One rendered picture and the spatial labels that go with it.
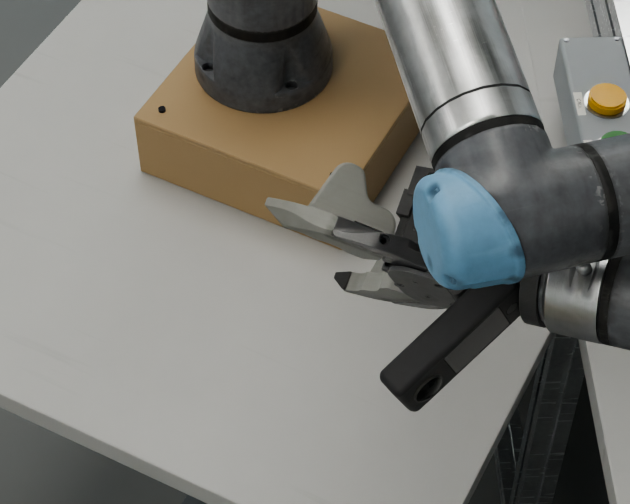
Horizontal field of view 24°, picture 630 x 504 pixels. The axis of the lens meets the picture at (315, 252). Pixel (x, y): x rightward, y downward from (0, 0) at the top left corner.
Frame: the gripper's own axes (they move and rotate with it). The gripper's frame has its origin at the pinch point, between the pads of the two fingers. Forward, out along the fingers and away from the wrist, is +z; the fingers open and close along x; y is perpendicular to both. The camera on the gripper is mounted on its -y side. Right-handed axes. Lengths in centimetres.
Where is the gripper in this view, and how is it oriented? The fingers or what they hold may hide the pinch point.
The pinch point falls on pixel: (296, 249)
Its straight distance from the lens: 110.5
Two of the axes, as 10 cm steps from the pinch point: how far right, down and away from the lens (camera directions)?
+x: -3.5, -3.7, -8.6
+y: 3.3, -9.1, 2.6
